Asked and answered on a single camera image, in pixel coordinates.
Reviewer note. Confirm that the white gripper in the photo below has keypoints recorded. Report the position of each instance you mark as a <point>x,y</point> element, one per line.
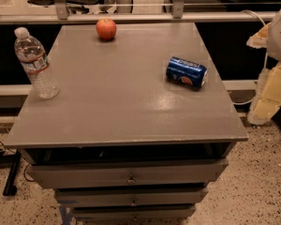
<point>280,35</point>

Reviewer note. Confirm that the clear plastic water bottle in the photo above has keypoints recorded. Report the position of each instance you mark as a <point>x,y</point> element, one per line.
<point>35,63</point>

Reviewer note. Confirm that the blue Pepsi can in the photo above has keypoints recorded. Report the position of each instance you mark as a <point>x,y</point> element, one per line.
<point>183,71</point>

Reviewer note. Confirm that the middle grey drawer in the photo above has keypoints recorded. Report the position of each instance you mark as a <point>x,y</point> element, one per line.
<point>131,196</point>

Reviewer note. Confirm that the grey drawer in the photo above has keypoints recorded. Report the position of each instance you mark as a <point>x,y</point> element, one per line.
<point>132,213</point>
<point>131,196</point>
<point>108,175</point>

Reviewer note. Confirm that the red apple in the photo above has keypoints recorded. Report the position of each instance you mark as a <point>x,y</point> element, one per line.
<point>106,29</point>

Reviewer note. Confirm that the grey drawer cabinet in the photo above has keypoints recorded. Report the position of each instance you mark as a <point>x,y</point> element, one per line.
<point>117,105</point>

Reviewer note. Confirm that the bottom grey drawer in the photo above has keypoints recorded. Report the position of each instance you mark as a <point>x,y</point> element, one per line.
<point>132,213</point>

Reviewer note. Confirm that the top grey drawer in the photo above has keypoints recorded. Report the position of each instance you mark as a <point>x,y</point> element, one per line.
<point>108,175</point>

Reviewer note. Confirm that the black stand leg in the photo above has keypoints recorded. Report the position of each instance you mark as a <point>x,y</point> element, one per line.
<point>10,189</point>

